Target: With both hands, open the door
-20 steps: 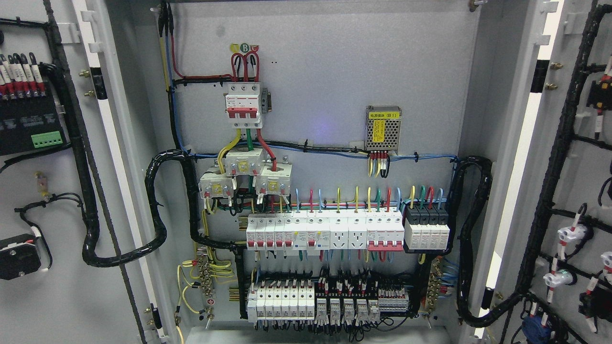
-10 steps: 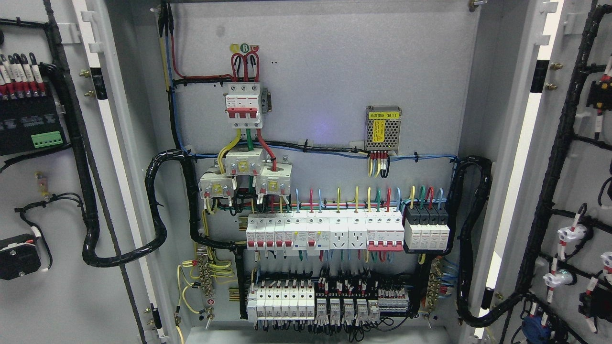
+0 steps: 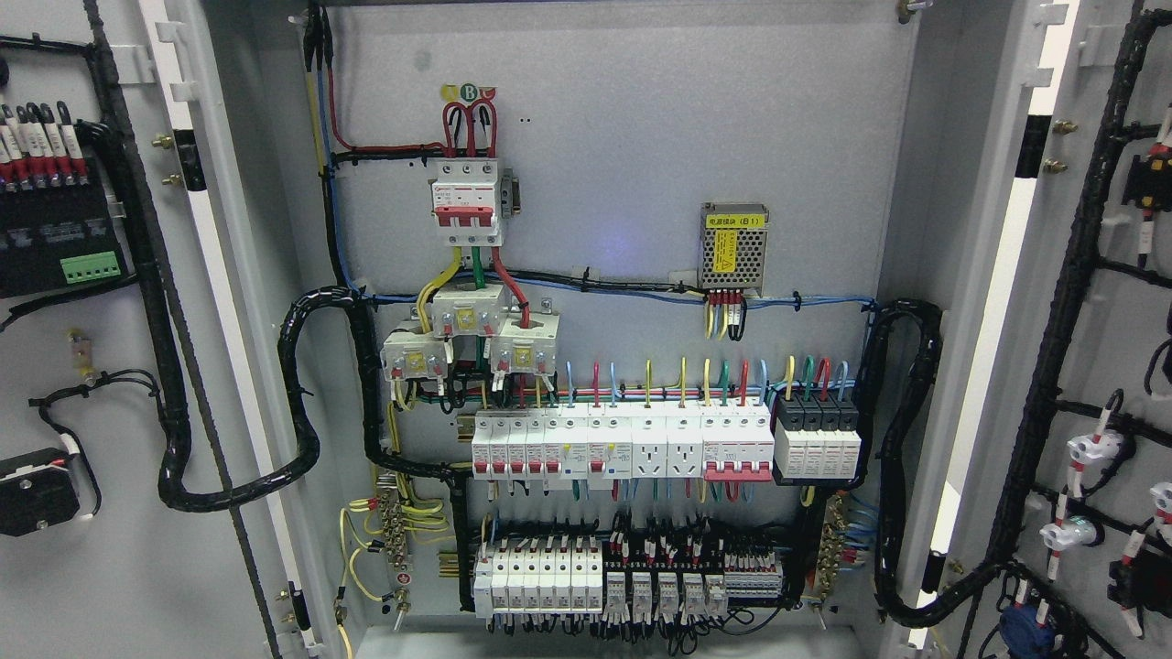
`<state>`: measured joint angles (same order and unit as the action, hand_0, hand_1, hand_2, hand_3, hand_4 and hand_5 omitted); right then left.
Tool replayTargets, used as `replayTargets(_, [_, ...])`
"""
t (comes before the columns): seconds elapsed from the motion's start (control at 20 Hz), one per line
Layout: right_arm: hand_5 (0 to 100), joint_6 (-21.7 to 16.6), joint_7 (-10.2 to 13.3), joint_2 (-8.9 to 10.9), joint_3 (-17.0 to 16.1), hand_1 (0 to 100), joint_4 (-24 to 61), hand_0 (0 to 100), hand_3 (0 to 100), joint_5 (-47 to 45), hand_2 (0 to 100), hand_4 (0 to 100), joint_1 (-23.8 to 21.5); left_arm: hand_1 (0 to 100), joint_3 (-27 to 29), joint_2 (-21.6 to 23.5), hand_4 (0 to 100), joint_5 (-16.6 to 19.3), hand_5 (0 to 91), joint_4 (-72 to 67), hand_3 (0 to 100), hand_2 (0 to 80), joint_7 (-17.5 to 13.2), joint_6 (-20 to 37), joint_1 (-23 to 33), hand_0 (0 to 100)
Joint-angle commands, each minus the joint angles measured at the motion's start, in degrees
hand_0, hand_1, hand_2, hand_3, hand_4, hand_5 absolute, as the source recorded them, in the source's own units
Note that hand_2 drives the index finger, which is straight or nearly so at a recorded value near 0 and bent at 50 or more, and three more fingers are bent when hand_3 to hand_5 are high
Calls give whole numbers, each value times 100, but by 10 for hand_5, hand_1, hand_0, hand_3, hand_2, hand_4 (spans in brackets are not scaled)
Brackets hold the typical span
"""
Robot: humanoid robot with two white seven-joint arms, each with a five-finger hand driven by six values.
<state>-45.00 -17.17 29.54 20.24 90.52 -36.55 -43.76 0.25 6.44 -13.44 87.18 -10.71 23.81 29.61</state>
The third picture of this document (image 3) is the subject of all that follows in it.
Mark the grey cabinet door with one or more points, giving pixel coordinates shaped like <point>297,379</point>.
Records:
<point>1063,511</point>
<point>137,580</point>

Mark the white current transformer group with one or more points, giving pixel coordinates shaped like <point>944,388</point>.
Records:
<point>463,318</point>

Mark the perforated metal power supply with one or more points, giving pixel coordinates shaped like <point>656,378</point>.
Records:
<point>734,245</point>

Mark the white socket breaker row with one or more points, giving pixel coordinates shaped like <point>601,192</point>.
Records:
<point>558,446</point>

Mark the white red main breaker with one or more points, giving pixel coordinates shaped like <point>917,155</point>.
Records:
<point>467,195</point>

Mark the lower relay terminal row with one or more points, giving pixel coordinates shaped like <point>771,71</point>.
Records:
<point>625,579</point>

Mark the black white surge protector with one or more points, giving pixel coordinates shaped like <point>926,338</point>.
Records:
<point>816,440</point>

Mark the brass ground bar left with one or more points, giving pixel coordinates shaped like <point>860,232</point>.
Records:
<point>393,531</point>

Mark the brass ground bar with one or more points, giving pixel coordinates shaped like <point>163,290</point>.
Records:
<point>832,542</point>
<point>393,531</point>

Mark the brass ground bar right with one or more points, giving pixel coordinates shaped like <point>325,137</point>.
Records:
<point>832,542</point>

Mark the black digital power meter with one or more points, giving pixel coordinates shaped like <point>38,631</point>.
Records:
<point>56,229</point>

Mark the white rotary selector switch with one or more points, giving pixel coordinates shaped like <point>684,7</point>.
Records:
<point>37,490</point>

